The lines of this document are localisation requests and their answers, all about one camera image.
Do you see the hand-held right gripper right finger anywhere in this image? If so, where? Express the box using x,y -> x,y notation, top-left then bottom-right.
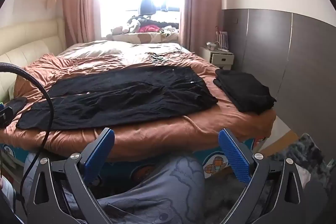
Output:
218,128 -> 330,224

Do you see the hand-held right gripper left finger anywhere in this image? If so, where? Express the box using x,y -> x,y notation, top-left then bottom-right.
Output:
25,127 -> 116,224

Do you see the folded black pants stack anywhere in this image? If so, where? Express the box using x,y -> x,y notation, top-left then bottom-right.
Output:
213,69 -> 277,113

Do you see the folded black cloth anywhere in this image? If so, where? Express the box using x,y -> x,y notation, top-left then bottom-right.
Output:
6,97 -> 28,119

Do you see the blue printed bed sheet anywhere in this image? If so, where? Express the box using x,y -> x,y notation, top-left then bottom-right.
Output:
0,135 -> 265,180

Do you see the striped floor mat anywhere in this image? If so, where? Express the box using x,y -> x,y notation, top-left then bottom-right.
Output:
259,119 -> 300,155

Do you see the brown blanket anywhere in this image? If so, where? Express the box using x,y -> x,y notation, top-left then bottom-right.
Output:
0,53 -> 276,161

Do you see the person's grey pajama leg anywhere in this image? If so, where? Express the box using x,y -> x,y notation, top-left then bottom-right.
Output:
22,153 -> 205,224

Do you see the cream padded headboard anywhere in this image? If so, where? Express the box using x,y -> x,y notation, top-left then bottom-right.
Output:
0,17 -> 66,104

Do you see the white nightstand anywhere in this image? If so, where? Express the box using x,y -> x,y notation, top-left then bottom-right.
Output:
199,46 -> 235,71

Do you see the beige quilt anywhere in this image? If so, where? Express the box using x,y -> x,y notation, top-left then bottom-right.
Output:
63,40 -> 189,60

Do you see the pink striped box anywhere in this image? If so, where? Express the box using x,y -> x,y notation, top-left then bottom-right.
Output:
215,26 -> 229,47

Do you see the beige plush toy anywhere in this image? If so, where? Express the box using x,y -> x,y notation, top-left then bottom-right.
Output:
106,26 -> 124,41

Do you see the patched beige cushion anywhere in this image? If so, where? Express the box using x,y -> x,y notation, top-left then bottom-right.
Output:
113,31 -> 179,44

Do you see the pile of clothes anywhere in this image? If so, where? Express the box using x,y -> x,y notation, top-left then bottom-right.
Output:
126,15 -> 179,33

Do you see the black cable bundle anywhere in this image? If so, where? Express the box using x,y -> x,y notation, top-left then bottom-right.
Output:
146,52 -> 182,65

